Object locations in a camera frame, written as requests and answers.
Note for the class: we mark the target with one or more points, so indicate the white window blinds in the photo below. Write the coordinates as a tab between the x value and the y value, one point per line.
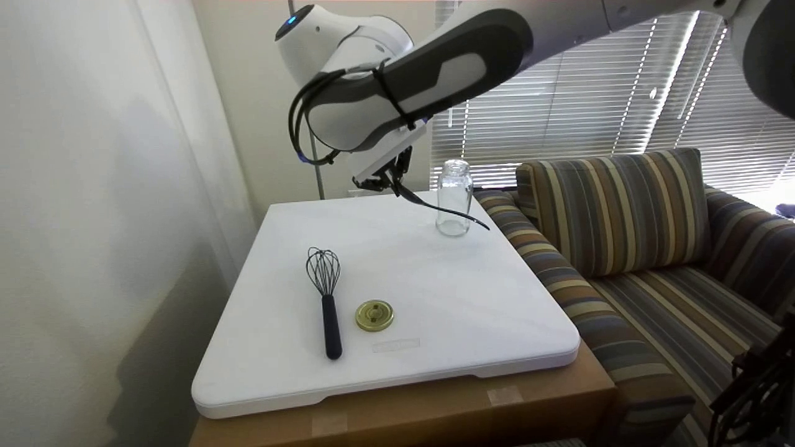
579	108

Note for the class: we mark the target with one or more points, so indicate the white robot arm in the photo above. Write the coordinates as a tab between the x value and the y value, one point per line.
399	82

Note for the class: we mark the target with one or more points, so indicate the brown cardboard box table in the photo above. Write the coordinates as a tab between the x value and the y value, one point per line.
413	412

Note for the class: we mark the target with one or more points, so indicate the striped sofa cushion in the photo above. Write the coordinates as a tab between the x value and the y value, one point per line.
622	215

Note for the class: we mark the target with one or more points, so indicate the black plastic spoon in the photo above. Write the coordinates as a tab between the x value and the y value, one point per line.
432	207

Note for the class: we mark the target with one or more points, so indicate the clear glass jar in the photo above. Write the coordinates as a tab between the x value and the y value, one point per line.
453	187

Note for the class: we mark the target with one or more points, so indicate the white plastic board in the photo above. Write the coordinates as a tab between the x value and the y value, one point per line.
463	313

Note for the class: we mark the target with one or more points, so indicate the striped sofa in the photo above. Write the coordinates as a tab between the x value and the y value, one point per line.
663	324

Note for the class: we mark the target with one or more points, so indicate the gold jar lid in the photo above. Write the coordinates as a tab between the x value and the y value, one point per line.
376	315

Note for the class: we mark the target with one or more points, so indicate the black tripod stand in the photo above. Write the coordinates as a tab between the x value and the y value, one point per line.
760	387

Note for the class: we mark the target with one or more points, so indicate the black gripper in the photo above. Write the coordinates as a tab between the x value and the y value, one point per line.
399	165

